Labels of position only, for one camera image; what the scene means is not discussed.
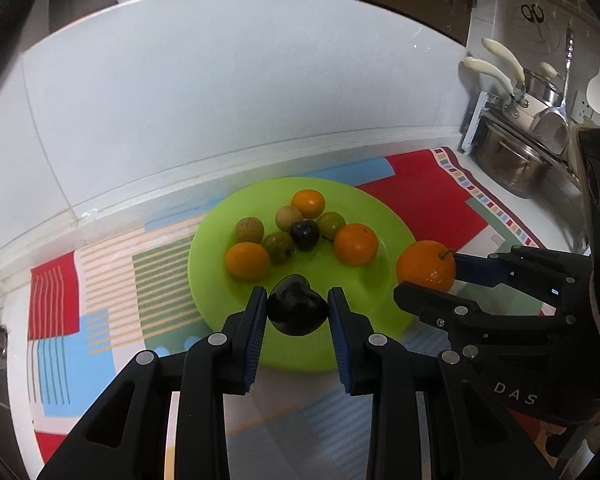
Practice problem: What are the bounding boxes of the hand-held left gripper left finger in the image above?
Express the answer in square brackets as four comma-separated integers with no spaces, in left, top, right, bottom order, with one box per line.
[36,286,270,480]

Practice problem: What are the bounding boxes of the speckled yellow green fruit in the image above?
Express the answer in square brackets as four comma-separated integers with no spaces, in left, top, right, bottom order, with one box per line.
[235,216,266,244]

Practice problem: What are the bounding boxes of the green lime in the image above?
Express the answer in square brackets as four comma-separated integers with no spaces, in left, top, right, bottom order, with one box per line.
[261,231,296,265]

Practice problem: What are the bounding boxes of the small brownish green fruit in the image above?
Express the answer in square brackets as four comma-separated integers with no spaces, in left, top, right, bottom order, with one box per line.
[275,206,305,232]

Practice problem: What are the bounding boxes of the dark purple plum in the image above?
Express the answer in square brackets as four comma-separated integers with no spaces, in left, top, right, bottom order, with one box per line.
[289,219,321,251]
[267,274,329,337]

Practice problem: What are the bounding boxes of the steel saucepan with cream handle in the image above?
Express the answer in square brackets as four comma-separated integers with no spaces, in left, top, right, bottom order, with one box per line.
[481,37,567,107]

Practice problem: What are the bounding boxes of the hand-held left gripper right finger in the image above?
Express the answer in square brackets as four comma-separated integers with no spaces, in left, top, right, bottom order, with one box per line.
[327,286,536,480]

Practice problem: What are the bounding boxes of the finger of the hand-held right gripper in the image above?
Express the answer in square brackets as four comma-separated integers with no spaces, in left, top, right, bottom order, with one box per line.
[394,281,579,362]
[452,246,594,317]

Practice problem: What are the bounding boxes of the medium orange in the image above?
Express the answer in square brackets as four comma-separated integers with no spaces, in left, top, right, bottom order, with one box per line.
[224,242,271,281]

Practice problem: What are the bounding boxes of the large orange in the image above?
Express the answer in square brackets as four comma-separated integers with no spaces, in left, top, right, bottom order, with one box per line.
[333,222,379,267]

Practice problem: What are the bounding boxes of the colourful printed tablecloth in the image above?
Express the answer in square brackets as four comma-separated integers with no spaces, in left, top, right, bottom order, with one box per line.
[27,146,581,480]

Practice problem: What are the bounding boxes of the orange with stem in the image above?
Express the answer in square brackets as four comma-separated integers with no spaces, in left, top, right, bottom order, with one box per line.
[396,240,457,293]

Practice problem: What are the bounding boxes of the large steel pot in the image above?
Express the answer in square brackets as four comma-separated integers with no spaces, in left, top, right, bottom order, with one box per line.
[475,117,557,200]

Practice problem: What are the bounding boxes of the dark wooden cabinet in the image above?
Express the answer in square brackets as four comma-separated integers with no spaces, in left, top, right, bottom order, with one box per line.
[337,0,477,46]

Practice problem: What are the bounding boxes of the white rice paddle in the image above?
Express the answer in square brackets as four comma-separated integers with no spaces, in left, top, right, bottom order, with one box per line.
[586,44,600,116]

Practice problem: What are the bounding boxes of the green plate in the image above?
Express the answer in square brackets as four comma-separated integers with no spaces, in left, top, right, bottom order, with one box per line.
[187,176,417,373]

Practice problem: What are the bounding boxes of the small orange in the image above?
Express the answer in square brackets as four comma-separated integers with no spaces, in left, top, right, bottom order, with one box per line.
[291,189,326,219]

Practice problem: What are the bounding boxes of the metal skimmer ladle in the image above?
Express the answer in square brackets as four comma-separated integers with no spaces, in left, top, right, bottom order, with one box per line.
[532,27,577,157]

